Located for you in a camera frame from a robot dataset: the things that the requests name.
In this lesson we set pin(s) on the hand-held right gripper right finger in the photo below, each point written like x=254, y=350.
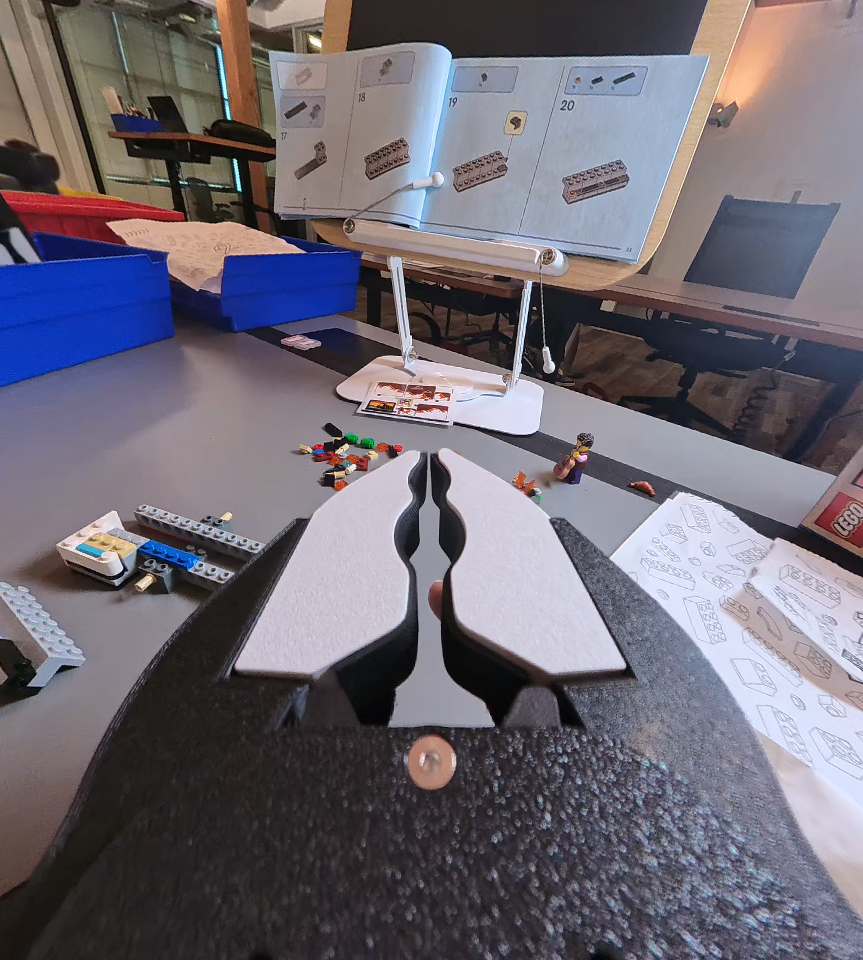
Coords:
x=521, y=592

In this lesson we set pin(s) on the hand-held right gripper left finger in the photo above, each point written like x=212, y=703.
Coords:
x=334, y=592

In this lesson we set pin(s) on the small grey black lego assembly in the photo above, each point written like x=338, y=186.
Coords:
x=34, y=634

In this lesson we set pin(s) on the orange flame lego piece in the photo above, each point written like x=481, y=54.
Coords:
x=526, y=484

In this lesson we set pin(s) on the pile of loose lego pieces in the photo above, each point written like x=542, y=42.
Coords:
x=345, y=457

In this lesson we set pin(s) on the lego minifigure with guitar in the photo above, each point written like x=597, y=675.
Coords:
x=574, y=461

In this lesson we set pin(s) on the brown lego croissant piece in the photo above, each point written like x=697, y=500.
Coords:
x=642, y=487

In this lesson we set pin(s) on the long grey lego assembly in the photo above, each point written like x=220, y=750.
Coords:
x=169, y=551

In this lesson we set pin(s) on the lego sticker sheet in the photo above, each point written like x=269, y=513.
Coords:
x=405, y=401

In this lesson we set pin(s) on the small white lego plate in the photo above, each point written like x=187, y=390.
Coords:
x=300, y=343

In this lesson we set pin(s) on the lego instruction booklet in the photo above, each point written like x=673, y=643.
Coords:
x=611, y=150

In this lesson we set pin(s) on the person's right hand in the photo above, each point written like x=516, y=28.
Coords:
x=436, y=600

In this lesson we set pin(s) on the red plastic bin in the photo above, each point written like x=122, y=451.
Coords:
x=79, y=214

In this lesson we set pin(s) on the yellow plastic bin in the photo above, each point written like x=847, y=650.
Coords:
x=90, y=193

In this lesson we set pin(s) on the large blue plastic bin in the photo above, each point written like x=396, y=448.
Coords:
x=56, y=307

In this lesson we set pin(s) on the blue desk container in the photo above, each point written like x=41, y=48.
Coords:
x=130, y=124

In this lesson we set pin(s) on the paper instruction sheet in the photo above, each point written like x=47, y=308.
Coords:
x=701, y=592

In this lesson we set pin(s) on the black laptop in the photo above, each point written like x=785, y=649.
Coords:
x=169, y=116

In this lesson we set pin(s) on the crumpled printed paper bag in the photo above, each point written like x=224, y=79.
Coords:
x=199, y=247

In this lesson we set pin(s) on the dark office chair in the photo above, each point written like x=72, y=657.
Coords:
x=206, y=196

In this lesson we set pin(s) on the wooden standing desk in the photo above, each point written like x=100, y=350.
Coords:
x=199, y=144

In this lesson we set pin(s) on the black bag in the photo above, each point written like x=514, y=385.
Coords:
x=242, y=133

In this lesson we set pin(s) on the wooden pillar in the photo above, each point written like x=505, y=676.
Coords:
x=240, y=75

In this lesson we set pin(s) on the small blue plastic bin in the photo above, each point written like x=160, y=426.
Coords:
x=274, y=285

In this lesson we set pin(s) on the small printed paper bag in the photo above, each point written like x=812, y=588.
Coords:
x=836, y=600

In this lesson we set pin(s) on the white wooden book stand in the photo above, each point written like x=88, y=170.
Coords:
x=439, y=247

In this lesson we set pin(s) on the long wooden table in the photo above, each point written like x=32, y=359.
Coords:
x=776, y=315

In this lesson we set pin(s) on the black flat panel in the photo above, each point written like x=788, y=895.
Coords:
x=761, y=247

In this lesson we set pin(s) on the wall-mounted sensor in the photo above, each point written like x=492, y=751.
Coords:
x=724, y=114

